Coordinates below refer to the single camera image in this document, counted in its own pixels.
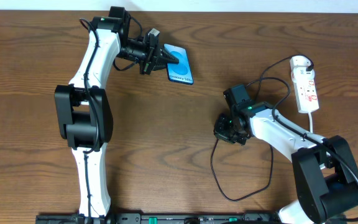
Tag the white power strip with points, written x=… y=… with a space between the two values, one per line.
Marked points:
x=305 y=90

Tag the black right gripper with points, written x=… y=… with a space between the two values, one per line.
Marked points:
x=224 y=132

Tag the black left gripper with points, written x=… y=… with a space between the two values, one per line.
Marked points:
x=151 y=56

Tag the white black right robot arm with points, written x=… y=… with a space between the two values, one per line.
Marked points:
x=325 y=171

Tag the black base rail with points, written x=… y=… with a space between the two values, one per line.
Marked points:
x=137 y=218

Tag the white USB charger adapter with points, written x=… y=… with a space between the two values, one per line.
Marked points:
x=301 y=61

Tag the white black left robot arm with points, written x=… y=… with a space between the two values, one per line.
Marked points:
x=83 y=111

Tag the blue Galaxy smartphone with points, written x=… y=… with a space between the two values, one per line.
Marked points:
x=179 y=72

